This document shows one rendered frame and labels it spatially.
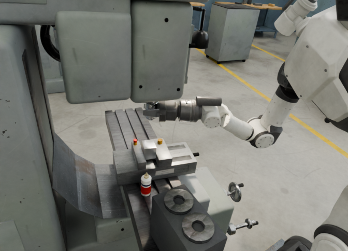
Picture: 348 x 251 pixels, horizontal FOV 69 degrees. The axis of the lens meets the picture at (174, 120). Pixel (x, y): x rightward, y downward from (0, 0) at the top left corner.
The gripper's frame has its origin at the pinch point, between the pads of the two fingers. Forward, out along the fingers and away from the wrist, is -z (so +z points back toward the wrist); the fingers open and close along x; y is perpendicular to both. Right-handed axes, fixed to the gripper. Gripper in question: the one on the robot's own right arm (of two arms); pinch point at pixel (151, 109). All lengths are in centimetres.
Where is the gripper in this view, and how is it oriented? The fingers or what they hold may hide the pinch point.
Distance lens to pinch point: 98.0
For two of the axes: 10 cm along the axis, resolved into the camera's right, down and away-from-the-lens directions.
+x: 0.5, 5.3, -8.5
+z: 10.0, 0.4, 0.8
